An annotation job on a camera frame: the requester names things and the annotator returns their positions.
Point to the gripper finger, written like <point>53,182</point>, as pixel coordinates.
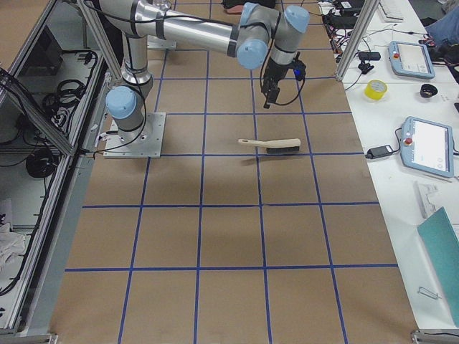
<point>267,102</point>
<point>273,96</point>

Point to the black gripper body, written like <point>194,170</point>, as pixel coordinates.
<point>275,71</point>

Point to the beige hand brush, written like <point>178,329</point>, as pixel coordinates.
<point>274,146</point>

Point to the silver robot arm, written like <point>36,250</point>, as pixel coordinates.
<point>265,38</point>

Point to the pink bin with black bag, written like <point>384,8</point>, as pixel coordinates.
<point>233,6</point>

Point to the black webcam clip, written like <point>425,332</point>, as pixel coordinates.
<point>365,58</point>

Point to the yellow tape roll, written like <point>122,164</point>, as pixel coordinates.
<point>375,90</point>

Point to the black power adapter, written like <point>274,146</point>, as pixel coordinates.
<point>379,152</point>

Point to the far teach pendant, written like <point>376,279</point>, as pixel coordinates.
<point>410,60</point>

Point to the teach pendant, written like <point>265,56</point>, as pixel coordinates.
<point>427,146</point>
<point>410,60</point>

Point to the small black bowl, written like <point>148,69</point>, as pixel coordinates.
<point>427,91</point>

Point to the near teach pendant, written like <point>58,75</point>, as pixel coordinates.
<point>427,146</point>

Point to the teal folder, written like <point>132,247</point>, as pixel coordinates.
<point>441,243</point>

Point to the aluminium frame post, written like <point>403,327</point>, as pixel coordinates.
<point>362,23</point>

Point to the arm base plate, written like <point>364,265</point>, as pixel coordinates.
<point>154,43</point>
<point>141,143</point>

